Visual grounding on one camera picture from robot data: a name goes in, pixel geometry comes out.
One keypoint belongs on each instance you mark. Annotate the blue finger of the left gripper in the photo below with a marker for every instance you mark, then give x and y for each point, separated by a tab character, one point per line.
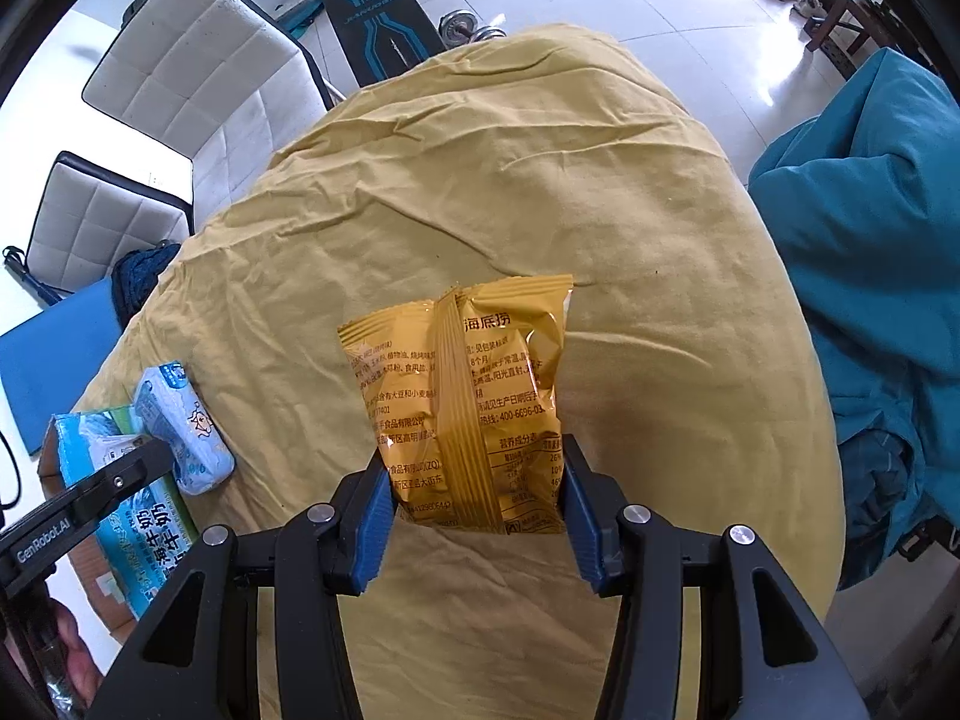
101	493

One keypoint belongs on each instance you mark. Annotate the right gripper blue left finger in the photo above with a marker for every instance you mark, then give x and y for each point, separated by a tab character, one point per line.
340	544

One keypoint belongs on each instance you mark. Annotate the dark blue knitted cloth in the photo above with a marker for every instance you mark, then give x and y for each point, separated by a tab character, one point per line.
134	277

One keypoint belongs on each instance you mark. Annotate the light blue tissue pack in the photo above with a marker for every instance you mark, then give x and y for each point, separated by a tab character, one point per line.
166	403

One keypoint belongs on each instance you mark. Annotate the yellow snack packet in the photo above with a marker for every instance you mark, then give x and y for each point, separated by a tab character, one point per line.
461	393

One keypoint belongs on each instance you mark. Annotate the teal blanket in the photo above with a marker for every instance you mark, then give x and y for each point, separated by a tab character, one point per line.
862	203

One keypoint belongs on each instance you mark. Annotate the dark wooden chair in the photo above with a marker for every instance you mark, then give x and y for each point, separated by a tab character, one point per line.
846	29

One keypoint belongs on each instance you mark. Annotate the right white padded chair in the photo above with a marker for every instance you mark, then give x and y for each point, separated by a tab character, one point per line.
216	81

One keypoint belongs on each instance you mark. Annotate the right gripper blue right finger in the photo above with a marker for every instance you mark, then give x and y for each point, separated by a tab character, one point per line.
613	540

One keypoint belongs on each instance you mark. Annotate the white padded chair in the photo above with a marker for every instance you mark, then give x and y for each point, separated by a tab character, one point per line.
88	219
216	81

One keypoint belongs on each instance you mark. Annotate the left white padded chair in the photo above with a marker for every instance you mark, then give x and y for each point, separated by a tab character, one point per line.
88	219

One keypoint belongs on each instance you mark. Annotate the open cardboard box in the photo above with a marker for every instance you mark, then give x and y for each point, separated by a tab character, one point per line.
134	550

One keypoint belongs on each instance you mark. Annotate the blue folded mat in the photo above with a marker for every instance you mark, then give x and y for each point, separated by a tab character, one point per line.
48	360

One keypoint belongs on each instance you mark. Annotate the small chrome dumbbell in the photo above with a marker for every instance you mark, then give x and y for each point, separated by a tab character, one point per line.
461	27

